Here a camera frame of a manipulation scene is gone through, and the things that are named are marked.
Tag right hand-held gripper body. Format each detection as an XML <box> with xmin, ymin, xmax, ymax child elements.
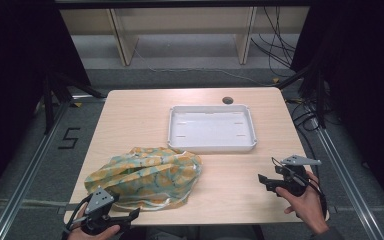
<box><xmin>273</xmin><ymin>154</ymin><xmax>323</xmax><ymax>198</ymax></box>

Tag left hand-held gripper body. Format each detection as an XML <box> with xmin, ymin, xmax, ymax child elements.
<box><xmin>79</xmin><ymin>187</ymin><xmax>128</xmax><ymax>236</ymax></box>

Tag yellow green patterned cloth bag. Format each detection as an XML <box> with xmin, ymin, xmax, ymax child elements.
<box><xmin>84</xmin><ymin>146</ymin><xmax>204</xmax><ymax>212</ymax></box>

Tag white plastic tray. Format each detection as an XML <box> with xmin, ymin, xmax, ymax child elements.
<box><xmin>166</xmin><ymin>104</ymin><xmax>258</xmax><ymax>155</ymax></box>

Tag person's right hand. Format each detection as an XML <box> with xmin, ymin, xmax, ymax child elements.
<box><xmin>275</xmin><ymin>171</ymin><xmax>330</xmax><ymax>236</ymax></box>

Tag person's left hand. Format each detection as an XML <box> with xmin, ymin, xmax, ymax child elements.
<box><xmin>67</xmin><ymin>203</ymin><xmax>122</xmax><ymax>240</ymax></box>

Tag black metal stand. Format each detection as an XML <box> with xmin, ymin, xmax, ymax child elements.
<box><xmin>42</xmin><ymin>69</ymin><xmax>105</xmax><ymax>135</ymax></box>
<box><xmin>275</xmin><ymin>61</ymin><xmax>328</xmax><ymax>130</ymax></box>

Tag dark curtain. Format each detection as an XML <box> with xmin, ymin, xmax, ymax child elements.
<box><xmin>0</xmin><ymin>0</ymin><xmax>92</xmax><ymax>211</ymax></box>
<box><xmin>290</xmin><ymin>0</ymin><xmax>384</xmax><ymax>212</ymax></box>

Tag light wooden shelf unit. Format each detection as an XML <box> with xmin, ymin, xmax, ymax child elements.
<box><xmin>59</xmin><ymin>5</ymin><xmax>311</xmax><ymax>67</ymax></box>

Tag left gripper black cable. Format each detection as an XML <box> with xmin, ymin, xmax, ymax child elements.
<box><xmin>62</xmin><ymin>194</ymin><xmax>93</xmax><ymax>240</ymax></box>

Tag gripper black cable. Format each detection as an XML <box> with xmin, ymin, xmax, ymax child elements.
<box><xmin>62</xmin><ymin>194</ymin><xmax>93</xmax><ymax>240</ymax></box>
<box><xmin>271</xmin><ymin>157</ymin><xmax>328</xmax><ymax>221</ymax></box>

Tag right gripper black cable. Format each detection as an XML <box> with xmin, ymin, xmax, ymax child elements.
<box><xmin>271</xmin><ymin>157</ymin><xmax>328</xmax><ymax>221</ymax></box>

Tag aluminium floor rail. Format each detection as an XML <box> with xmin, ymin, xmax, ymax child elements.
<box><xmin>0</xmin><ymin>94</ymin><xmax>108</xmax><ymax>240</ymax></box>
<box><xmin>308</xmin><ymin>114</ymin><xmax>384</xmax><ymax>240</ymax></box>

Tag black floor cables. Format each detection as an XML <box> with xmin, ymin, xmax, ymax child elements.
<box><xmin>284</xmin><ymin>96</ymin><xmax>339</xmax><ymax>168</ymax></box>

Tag bundle of black cables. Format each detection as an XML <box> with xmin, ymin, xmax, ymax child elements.
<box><xmin>249</xmin><ymin>5</ymin><xmax>298</xmax><ymax>78</ymax></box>

